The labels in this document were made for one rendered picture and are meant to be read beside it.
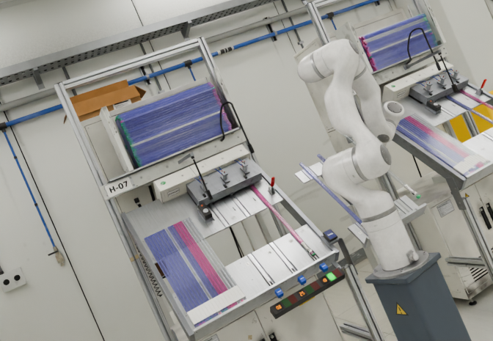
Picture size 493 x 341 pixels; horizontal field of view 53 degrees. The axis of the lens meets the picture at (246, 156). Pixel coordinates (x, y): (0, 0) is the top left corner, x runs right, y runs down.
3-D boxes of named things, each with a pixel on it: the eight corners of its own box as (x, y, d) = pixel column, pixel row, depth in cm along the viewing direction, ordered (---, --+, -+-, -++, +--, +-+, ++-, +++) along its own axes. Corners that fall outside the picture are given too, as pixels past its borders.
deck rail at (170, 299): (196, 342, 184) (194, 333, 180) (191, 344, 184) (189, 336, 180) (127, 220, 231) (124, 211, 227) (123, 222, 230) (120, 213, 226)
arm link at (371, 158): (356, 188, 168) (400, 172, 159) (340, 185, 159) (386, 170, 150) (320, 59, 182) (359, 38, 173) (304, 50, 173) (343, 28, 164)
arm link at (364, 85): (358, 86, 181) (397, 142, 194) (367, 60, 190) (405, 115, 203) (337, 93, 187) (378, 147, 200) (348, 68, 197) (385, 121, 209)
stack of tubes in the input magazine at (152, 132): (233, 128, 246) (212, 79, 246) (139, 167, 228) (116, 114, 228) (226, 133, 258) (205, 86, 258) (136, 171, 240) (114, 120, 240)
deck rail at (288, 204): (338, 259, 209) (339, 251, 205) (334, 262, 208) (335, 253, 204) (250, 165, 256) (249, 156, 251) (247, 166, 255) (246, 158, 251)
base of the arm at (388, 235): (441, 251, 160) (418, 199, 160) (406, 279, 149) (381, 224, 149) (397, 254, 176) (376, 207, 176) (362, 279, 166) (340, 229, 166)
